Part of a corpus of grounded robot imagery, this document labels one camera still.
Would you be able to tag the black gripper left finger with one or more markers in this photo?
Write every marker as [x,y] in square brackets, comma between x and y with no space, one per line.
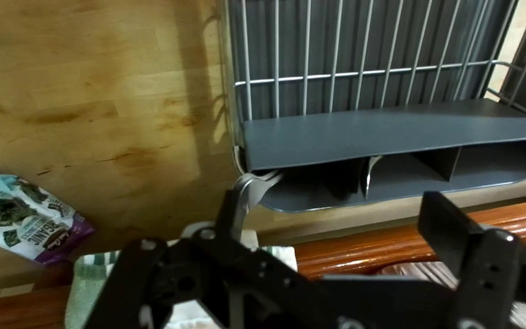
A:
[234,210]

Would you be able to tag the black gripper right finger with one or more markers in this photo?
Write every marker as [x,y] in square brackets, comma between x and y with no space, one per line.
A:
[466,249]

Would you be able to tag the silver metal spoon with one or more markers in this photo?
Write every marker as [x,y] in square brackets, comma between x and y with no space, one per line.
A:
[261,190]

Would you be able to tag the grey dish drying rack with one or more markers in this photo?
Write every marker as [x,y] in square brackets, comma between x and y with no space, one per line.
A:
[391,110]

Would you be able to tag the dark brown wooden counter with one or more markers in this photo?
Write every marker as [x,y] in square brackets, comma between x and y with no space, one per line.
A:
[360,243]

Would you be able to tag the seaweed snack packet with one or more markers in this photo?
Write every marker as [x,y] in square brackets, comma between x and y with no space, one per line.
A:
[22,216]

